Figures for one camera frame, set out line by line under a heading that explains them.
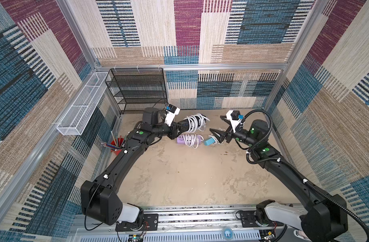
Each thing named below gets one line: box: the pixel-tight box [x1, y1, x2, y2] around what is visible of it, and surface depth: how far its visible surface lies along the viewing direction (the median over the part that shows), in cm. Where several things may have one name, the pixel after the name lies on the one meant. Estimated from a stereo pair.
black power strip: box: [176, 115, 207, 135], surface depth 75 cm
